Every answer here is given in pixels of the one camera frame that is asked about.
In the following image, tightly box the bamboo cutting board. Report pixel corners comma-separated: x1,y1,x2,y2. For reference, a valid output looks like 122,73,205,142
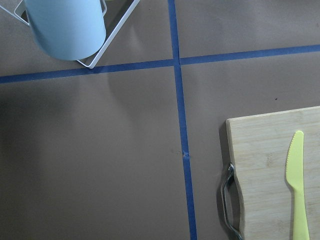
224,106,320,240

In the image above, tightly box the light blue cup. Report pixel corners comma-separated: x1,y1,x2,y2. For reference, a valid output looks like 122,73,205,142
24,0,107,61

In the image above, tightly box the yellow plastic knife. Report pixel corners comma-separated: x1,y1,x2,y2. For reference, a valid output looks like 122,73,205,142
285,130,310,240

